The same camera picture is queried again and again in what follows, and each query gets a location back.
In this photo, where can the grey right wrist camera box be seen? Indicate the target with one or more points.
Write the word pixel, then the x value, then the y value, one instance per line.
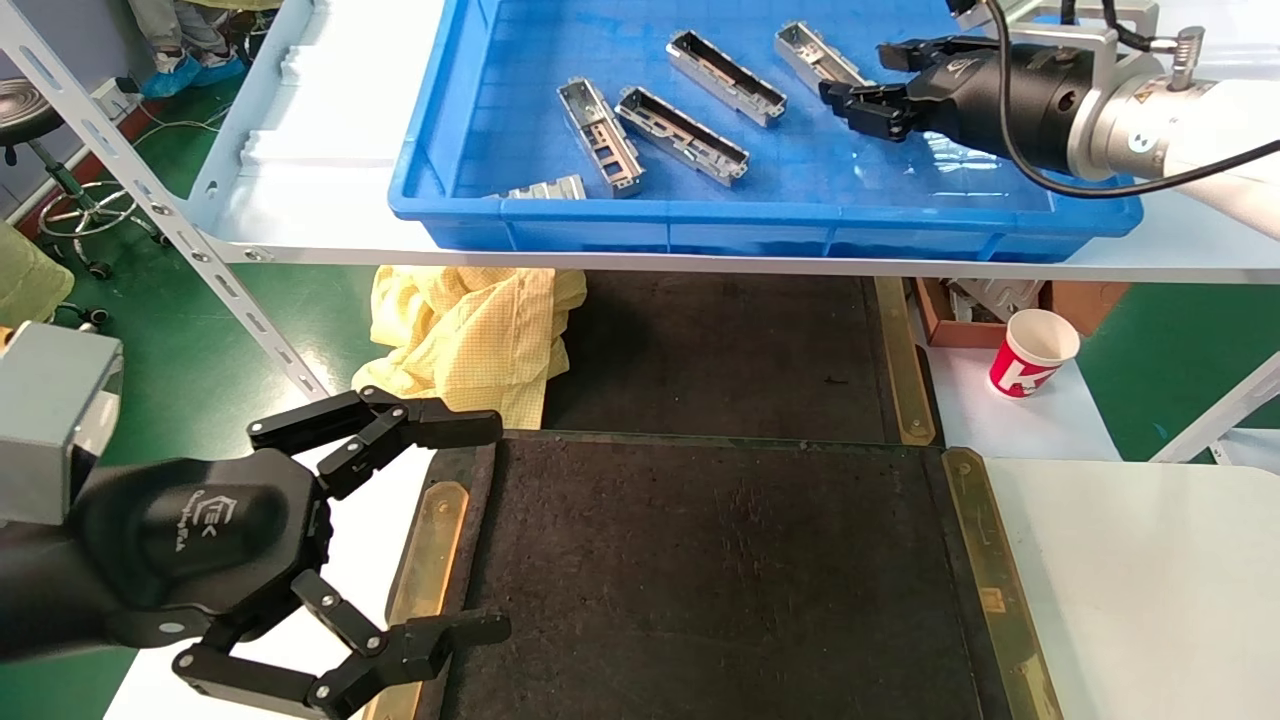
pixel 1060 35

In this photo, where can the yellow cloth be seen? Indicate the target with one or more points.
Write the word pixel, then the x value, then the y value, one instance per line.
pixel 470 330

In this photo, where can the yellow green garment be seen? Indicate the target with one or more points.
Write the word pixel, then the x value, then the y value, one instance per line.
pixel 30 280

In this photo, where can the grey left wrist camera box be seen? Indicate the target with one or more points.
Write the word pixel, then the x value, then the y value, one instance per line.
pixel 50 420

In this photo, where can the person with blue shoe covers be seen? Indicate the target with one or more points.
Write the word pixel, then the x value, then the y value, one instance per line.
pixel 185 70

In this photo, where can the white metal shelf frame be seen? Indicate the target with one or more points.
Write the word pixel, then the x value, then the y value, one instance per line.
pixel 320 200

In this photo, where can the white low board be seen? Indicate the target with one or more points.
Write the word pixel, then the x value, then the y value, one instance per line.
pixel 1020 425

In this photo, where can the brown cardboard box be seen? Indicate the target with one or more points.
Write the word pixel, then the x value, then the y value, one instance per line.
pixel 1085 300

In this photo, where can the black stool chrome base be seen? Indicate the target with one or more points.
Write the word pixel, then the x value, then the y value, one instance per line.
pixel 25 105

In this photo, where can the grey metal housing part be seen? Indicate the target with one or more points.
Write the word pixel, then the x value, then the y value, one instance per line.
pixel 600 137
pixel 725 78
pixel 683 135
pixel 548 188
pixel 810 50

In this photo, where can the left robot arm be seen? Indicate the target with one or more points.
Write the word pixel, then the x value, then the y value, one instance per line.
pixel 35 590

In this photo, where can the white power strip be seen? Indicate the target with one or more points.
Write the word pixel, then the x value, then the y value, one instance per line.
pixel 112 95

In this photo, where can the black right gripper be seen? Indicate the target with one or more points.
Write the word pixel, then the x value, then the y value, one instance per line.
pixel 1020 100

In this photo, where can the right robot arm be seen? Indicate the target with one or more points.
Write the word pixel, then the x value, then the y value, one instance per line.
pixel 1200 130

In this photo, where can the red paper cup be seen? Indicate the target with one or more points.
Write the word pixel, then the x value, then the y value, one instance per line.
pixel 1030 355

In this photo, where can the grey metal bracket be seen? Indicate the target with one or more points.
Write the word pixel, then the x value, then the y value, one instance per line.
pixel 990 297

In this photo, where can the white side table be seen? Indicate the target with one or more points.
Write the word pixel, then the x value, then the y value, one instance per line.
pixel 362 560

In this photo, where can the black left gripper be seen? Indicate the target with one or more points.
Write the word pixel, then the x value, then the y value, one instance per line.
pixel 200 540

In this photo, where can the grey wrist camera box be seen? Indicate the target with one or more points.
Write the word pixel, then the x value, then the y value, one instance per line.
pixel 50 420
pixel 1060 35

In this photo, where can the blue plastic tray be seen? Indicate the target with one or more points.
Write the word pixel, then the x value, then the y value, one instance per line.
pixel 800 210

